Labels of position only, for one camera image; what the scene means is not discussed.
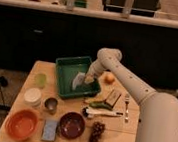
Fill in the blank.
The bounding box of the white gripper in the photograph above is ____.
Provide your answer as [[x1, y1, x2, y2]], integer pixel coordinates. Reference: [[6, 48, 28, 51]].
[[86, 60, 104, 79]]

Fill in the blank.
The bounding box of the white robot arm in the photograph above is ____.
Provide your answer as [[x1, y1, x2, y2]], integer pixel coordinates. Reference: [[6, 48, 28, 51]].
[[87, 48, 178, 142]]

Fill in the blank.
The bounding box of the green plastic tray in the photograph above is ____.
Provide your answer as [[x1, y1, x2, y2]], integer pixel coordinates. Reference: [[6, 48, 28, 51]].
[[55, 56, 101, 99]]

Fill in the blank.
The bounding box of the orange fruit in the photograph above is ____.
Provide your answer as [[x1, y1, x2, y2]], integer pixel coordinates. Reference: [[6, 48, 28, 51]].
[[104, 73, 115, 84]]

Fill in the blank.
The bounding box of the brown wooden block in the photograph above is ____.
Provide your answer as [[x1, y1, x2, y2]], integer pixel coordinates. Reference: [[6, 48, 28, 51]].
[[105, 90, 121, 108]]

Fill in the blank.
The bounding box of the silver fork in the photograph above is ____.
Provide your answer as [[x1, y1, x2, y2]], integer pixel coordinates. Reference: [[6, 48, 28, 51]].
[[124, 94, 130, 123]]

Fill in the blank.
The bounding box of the light green cup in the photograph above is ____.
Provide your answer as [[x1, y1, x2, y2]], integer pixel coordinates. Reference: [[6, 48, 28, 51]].
[[34, 73, 47, 88]]

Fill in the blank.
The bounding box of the small metal cup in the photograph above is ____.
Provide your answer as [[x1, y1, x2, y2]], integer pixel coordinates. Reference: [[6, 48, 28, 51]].
[[44, 97, 58, 114]]

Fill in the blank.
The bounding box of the wooden table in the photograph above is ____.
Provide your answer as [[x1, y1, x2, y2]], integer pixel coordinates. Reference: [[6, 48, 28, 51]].
[[0, 60, 140, 142]]

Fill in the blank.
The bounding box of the dark purple grape bunch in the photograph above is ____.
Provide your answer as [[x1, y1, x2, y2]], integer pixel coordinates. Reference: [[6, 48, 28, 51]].
[[88, 121, 106, 142]]

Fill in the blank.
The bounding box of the dark red bowl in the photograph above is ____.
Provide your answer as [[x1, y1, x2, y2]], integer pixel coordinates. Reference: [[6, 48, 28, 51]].
[[58, 112, 85, 140]]

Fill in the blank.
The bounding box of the blue sponge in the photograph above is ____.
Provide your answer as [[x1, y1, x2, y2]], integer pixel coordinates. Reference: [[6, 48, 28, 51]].
[[41, 119, 58, 142]]

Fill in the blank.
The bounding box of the orange plastic bowl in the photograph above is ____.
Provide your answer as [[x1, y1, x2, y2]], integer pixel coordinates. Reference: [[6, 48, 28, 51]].
[[5, 109, 39, 142]]

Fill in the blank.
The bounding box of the white handled knife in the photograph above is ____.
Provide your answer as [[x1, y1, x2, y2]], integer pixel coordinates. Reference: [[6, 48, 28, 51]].
[[82, 107, 122, 118]]

